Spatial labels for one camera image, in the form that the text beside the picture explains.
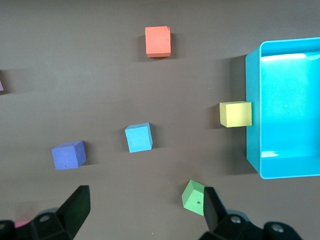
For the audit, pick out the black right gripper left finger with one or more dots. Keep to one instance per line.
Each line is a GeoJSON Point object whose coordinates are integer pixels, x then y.
{"type": "Point", "coordinates": [72, 212]}

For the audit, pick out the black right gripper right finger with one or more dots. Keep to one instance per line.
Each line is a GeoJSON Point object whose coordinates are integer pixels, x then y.
{"type": "Point", "coordinates": [215, 215]}

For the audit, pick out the light blue foam block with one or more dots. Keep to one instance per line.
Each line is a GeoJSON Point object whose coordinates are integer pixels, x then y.
{"type": "Point", "coordinates": [138, 138]}

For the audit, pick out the green foam block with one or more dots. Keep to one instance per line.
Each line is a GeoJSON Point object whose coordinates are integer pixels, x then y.
{"type": "Point", "coordinates": [193, 197]}

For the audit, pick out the red foam block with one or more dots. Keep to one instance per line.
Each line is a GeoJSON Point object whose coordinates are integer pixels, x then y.
{"type": "Point", "coordinates": [22, 223]}

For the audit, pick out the purple foam block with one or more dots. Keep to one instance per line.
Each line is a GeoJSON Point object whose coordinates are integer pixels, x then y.
{"type": "Point", "coordinates": [67, 156]}

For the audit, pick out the yellow foam block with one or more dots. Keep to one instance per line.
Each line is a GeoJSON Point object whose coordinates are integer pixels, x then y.
{"type": "Point", "coordinates": [236, 114]}

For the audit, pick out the brown table cover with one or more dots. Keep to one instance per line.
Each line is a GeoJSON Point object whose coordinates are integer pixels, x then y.
{"type": "Point", "coordinates": [100, 87]}

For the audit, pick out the cyan plastic bin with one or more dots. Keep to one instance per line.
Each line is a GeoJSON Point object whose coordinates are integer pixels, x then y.
{"type": "Point", "coordinates": [282, 105]}

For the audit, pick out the pink foam block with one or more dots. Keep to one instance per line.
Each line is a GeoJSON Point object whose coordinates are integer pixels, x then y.
{"type": "Point", "coordinates": [1, 82]}

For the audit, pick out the orange foam block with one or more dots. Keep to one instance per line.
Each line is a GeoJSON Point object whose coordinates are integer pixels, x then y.
{"type": "Point", "coordinates": [158, 41]}

